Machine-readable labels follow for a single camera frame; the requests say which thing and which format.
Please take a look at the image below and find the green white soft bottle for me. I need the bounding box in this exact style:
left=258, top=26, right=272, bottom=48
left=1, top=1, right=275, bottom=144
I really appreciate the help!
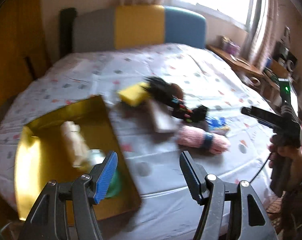
left=89, top=149, right=123, bottom=198

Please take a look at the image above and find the cream mesh cloth roll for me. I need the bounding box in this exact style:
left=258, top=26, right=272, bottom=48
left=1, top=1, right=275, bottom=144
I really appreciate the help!
left=60, top=121, right=89, bottom=168

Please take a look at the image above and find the pink fuzzy towel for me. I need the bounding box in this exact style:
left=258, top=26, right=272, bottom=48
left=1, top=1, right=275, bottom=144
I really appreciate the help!
left=177, top=126, right=230, bottom=155

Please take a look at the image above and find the blue patterned packet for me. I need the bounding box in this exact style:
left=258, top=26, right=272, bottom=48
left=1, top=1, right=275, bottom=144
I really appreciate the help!
left=206, top=116, right=230, bottom=135

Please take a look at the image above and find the white foam block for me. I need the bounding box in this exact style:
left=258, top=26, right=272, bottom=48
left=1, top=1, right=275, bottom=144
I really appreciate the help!
left=146, top=99, right=180, bottom=133

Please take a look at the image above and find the black hair piece with beads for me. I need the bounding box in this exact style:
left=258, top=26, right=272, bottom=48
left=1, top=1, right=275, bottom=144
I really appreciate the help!
left=143, top=76, right=208, bottom=123

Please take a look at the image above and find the brown egg makeup sponge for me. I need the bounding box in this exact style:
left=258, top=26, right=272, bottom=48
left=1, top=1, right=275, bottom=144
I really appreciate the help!
left=171, top=83, right=184, bottom=101

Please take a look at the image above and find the yellow sponge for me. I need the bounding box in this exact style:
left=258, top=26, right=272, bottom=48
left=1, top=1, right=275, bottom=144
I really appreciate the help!
left=118, top=82, right=149, bottom=107

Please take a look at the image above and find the person's right hand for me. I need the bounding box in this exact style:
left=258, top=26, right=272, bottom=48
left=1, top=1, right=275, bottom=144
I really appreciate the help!
left=268, top=135, right=302, bottom=193

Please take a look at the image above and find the wooden side desk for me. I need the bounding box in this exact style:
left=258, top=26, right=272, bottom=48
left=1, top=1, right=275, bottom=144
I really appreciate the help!
left=206, top=45, right=280, bottom=102

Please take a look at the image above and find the gold tray box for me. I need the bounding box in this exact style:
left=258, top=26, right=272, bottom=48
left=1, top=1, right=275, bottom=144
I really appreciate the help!
left=14, top=96, right=142, bottom=220

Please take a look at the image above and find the patterned white bed sheet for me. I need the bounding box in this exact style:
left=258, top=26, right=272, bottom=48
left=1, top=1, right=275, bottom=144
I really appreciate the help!
left=0, top=42, right=302, bottom=240

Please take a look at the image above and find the grey yellow blue headboard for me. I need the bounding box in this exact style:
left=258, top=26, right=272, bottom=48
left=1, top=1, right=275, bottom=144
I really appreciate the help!
left=72, top=5, right=206, bottom=53

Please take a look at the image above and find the wooden wardrobe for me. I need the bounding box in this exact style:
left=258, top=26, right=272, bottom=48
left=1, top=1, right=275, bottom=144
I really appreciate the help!
left=0, top=0, right=50, bottom=106

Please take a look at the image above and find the black rolled mat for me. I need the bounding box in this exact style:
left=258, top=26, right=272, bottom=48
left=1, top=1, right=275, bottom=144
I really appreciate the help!
left=59, top=8, right=78, bottom=58

